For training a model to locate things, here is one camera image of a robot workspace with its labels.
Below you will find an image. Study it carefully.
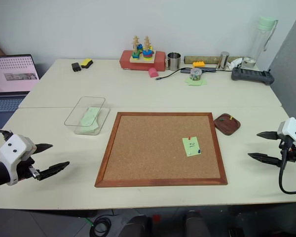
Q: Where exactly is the open laptop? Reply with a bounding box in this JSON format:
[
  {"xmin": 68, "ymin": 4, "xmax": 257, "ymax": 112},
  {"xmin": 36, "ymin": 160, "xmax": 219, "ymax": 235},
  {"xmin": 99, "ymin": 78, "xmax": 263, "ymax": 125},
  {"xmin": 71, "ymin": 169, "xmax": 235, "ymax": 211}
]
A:
[{"xmin": 0, "ymin": 54, "xmax": 41, "ymax": 114}]

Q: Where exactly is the brown wooden tray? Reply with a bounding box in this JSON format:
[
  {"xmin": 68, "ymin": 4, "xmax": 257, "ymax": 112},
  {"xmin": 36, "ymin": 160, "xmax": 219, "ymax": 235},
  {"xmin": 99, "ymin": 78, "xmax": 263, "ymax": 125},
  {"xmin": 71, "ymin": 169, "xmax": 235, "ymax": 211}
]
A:
[{"xmin": 213, "ymin": 113, "xmax": 242, "ymax": 136}]

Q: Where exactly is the green paper note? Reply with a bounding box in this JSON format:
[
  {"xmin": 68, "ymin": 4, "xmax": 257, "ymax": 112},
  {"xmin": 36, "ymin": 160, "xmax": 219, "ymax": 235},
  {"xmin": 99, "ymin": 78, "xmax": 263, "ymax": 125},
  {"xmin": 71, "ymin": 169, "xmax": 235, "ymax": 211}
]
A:
[{"xmin": 182, "ymin": 136, "xmax": 203, "ymax": 158}]

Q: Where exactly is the yellow and black sponge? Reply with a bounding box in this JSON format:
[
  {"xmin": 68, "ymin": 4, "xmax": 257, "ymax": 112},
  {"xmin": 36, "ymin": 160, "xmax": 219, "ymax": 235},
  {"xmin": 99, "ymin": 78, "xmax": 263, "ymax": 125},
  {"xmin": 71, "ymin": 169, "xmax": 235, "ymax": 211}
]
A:
[{"xmin": 80, "ymin": 58, "xmax": 94, "ymax": 69}]

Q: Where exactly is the round metal tin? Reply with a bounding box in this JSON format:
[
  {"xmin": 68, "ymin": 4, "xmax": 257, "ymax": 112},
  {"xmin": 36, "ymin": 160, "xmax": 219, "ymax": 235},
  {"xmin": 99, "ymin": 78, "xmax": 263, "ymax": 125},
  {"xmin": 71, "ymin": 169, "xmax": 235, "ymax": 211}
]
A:
[{"xmin": 241, "ymin": 57, "xmax": 259, "ymax": 71}]

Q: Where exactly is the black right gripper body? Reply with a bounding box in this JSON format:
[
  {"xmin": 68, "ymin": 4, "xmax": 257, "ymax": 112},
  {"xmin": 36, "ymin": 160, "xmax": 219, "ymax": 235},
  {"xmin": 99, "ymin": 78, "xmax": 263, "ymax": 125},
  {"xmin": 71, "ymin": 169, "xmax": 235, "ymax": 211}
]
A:
[{"xmin": 275, "ymin": 131, "xmax": 296, "ymax": 166}]

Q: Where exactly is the red brick block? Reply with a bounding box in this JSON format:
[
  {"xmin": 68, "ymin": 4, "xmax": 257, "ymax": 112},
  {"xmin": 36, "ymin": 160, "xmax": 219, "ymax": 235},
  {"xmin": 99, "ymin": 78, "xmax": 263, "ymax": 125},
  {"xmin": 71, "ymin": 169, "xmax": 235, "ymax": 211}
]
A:
[{"xmin": 119, "ymin": 50, "xmax": 167, "ymax": 73}]

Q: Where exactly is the coiled black floor cable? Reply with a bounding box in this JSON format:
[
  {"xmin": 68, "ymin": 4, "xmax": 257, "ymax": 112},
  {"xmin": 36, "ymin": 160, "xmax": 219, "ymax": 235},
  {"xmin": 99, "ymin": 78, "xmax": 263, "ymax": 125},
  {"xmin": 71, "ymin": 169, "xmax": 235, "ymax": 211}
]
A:
[{"xmin": 89, "ymin": 209, "xmax": 115, "ymax": 237}]

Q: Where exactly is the wood framed cork board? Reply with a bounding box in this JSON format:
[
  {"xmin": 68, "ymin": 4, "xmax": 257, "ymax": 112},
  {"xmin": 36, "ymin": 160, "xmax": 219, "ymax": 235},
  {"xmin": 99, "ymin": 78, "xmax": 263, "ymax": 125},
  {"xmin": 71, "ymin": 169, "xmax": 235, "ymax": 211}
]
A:
[{"xmin": 94, "ymin": 112, "xmax": 228, "ymax": 189}]

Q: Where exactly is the clear plastic box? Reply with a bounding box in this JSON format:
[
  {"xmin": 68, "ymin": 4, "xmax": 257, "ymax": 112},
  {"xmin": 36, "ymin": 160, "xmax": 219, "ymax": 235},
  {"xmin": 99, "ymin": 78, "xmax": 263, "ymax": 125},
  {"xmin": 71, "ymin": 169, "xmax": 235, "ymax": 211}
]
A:
[{"xmin": 64, "ymin": 96, "xmax": 111, "ymax": 136}]

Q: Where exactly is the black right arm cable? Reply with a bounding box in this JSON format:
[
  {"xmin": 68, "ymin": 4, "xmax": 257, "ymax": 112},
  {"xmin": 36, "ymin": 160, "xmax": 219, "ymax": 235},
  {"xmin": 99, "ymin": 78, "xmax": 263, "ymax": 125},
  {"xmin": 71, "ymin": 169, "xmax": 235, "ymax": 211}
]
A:
[{"xmin": 278, "ymin": 142, "xmax": 296, "ymax": 195}]

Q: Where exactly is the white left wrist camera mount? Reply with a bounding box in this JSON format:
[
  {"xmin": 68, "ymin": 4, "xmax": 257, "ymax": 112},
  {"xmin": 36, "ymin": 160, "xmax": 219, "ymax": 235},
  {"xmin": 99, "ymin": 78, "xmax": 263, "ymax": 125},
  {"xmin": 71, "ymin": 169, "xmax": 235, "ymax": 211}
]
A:
[{"xmin": 0, "ymin": 134, "xmax": 37, "ymax": 186}]

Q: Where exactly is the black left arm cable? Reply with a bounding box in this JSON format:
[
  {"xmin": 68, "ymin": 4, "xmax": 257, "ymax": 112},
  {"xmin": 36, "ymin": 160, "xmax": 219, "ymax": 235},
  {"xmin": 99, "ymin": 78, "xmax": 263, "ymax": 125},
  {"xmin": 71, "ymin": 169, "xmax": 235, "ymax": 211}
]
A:
[{"xmin": 0, "ymin": 129, "xmax": 13, "ymax": 142}]

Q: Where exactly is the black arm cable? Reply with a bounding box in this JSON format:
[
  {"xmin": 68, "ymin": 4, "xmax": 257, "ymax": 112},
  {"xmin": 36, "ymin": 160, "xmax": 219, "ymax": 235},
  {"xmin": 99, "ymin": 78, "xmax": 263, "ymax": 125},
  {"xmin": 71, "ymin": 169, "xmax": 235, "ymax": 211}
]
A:
[
  {"xmin": 0, "ymin": 129, "xmax": 13, "ymax": 142},
  {"xmin": 278, "ymin": 142, "xmax": 296, "ymax": 195}
]

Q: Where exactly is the steel mug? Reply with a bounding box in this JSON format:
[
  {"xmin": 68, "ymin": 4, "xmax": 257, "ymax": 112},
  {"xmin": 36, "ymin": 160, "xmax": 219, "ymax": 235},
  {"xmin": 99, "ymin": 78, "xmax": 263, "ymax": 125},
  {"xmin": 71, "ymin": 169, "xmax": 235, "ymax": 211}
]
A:
[{"xmin": 165, "ymin": 51, "xmax": 182, "ymax": 72}]

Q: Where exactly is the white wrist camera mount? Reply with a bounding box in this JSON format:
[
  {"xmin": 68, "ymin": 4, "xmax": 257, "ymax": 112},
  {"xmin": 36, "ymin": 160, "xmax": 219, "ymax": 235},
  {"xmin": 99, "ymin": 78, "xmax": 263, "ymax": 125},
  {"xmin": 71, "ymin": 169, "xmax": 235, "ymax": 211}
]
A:
[
  {"xmin": 277, "ymin": 117, "xmax": 296, "ymax": 165},
  {"xmin": 0, "ymin": 134, "xmax": 37, "ymax": 186}
]

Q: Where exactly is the white crumpled cloth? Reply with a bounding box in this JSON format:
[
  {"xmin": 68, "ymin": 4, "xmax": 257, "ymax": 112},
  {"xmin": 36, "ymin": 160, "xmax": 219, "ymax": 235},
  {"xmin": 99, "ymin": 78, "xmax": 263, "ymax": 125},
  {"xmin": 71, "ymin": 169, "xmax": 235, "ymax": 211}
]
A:
[{"xmin": 226, "ymin": 57, "xmax": 245, "ymax": 70}]

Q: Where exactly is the clear plastic container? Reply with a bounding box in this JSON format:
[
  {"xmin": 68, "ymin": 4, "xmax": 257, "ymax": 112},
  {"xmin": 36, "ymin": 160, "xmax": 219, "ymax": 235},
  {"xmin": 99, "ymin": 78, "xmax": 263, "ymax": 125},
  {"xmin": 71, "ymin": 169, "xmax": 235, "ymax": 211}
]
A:
[{"xmin": 189, "ymin": 68, "xmax": 203, "ymax": 81}]

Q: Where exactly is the wooden ring stacking toy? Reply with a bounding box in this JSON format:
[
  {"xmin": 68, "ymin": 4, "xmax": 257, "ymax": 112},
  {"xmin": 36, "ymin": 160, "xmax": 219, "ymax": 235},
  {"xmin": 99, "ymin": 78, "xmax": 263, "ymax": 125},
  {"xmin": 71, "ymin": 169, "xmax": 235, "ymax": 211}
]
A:
[{"xmin": 129, "ymin": 35, "xmax": 156, "ymax": 64}]

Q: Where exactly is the black usb hub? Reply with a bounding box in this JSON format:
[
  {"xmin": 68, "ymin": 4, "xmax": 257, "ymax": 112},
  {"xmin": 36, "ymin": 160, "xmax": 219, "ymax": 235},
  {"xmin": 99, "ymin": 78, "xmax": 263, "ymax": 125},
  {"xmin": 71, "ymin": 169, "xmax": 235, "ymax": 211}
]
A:
[{"xmin": 180, "ymin": 67, "xmax": 216, "ymax": 74}]

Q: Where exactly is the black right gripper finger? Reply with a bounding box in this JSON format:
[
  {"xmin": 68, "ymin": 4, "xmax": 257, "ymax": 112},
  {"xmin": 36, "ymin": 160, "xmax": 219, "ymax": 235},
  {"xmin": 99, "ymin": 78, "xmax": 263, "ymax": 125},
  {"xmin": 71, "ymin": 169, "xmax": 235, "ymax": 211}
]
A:
[
  {"xmin": 247, "ymin": 152, "xmax": 282, "ymax": 167},
  {"xmin": 257, "ymin": 131, "xmax": 278, "ymax": 141}
]

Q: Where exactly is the grey partition panel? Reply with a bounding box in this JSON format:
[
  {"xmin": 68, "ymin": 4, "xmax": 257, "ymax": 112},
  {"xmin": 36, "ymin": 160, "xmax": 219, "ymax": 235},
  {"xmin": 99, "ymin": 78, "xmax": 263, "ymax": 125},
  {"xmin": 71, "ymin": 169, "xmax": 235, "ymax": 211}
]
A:
[{"xmin": 266, "ymin": 0, "xmax": 296, "ymax": 119}]

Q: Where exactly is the clear bottle with green lid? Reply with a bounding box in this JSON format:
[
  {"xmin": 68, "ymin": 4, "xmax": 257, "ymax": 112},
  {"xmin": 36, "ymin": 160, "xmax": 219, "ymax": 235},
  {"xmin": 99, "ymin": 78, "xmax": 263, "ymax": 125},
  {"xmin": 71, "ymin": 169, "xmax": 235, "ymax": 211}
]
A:
[{"xmin": 248, "ymin": 16, "xmax": 279, "ymax": 65}]

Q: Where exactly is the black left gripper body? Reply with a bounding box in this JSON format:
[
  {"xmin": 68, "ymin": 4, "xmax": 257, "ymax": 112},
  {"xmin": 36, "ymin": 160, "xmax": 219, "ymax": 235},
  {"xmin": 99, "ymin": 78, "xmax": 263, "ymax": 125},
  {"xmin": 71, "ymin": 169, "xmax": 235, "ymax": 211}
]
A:
[{"xmin": 16, "ymin": 157, "xmax": 43, "ymax": 181}]

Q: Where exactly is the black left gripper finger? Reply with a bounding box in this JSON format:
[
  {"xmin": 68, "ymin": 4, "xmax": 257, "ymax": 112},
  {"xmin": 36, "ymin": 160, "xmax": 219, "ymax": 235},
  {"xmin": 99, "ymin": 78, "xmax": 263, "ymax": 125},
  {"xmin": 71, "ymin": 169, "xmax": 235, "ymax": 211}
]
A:
[
  {"xmin": 34, "ymin": 143, "xmax": 54, "ymax": 156},
  {"xmin": 37, "ymin": 161, "xmax": 71, "ymax": 182}
]

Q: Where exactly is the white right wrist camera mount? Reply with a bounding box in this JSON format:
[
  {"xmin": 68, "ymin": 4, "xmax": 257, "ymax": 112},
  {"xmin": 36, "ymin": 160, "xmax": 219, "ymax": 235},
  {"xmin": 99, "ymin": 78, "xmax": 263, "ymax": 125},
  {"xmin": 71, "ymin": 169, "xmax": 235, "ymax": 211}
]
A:
[{"xmin": 277, "ymin": 117, "xmax": 296, "ymax": 165}]

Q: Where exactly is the black usb cable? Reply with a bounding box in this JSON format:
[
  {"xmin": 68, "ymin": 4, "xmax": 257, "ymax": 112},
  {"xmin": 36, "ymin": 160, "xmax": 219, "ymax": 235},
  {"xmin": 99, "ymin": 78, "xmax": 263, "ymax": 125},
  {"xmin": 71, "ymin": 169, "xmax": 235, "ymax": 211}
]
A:
[{"xmin": 155, "ymin": 67, "xmax": 188, "ymax": 81}]

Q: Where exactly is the steel cylinder tumbler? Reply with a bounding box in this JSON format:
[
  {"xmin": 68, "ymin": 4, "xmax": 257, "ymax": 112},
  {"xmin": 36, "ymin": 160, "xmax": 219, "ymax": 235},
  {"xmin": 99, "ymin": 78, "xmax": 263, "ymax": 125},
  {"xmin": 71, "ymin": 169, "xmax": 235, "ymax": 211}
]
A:
[{"xmin": 216, "ymin": 51, "xmax": 230, "ymax": 70}]

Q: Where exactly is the dark rounded shape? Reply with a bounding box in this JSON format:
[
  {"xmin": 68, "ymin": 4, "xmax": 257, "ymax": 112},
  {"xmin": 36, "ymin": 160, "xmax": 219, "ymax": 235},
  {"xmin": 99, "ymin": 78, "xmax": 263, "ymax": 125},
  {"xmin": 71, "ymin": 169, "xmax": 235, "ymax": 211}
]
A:
[
  {"xmin": 117, "ymin": 214, "xmax": 154, "ymax": 237},
  {"xmin": 184, "ymin": 209, "xmax": 211, "ymax": 237}
]

